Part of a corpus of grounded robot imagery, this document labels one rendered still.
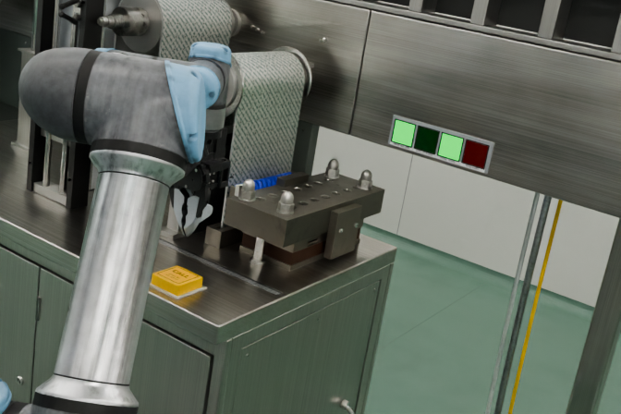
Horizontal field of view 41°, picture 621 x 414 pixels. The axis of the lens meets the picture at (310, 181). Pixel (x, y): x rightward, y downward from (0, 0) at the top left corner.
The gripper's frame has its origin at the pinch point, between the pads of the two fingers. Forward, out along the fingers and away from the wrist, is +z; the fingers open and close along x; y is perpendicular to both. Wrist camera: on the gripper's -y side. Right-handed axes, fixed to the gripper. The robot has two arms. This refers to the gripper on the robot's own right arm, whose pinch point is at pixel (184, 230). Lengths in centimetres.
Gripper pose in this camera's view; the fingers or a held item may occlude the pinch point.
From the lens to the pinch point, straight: 159.6
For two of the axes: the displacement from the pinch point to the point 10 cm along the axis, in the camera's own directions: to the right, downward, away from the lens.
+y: 5.6, -1.7, 8.1
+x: -8.1, -2.8, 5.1
